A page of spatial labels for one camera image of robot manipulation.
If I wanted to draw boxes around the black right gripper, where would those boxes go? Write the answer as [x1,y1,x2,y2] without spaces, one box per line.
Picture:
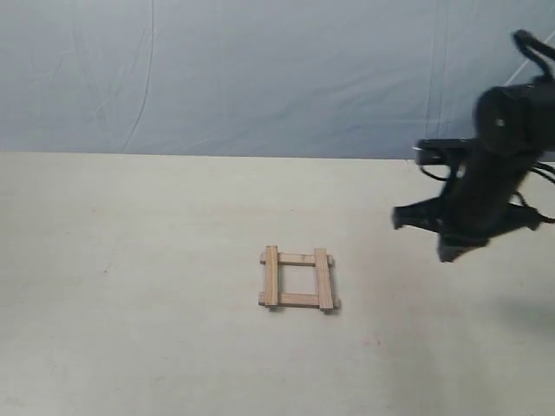
[392,149,544,263]

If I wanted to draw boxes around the wooden stick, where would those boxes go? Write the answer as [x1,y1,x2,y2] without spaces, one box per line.
[314,248,335,312]
[258,292,341,309]
[264,245,278,309]
[259,252,335,267]

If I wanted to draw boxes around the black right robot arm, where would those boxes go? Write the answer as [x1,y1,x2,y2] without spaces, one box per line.
[392,83,554,263]

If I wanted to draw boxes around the blue-grey backdrop cloth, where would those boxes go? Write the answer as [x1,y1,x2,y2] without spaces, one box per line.
[1,1,554,159]

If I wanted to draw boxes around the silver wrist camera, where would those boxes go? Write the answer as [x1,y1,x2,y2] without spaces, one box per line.
[414,139,472,166]

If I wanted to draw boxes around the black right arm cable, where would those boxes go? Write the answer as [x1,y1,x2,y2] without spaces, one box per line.
[513,29,555,83]

